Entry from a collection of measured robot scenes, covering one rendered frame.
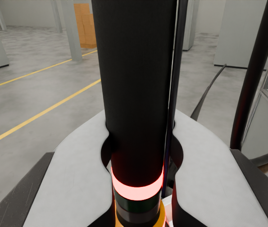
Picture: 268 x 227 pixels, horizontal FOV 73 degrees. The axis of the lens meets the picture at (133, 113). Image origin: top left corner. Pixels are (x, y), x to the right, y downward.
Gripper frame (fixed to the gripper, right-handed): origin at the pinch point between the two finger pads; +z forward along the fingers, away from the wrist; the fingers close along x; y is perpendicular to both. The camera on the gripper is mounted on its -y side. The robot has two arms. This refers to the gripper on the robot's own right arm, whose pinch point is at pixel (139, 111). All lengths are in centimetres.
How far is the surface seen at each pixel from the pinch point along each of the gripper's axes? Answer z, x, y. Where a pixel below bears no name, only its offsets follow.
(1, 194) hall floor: 97, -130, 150
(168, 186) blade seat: 13.5, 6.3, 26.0
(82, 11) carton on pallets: 799, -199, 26
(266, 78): 110, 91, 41
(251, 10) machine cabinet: 465, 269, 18
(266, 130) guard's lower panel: 88, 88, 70
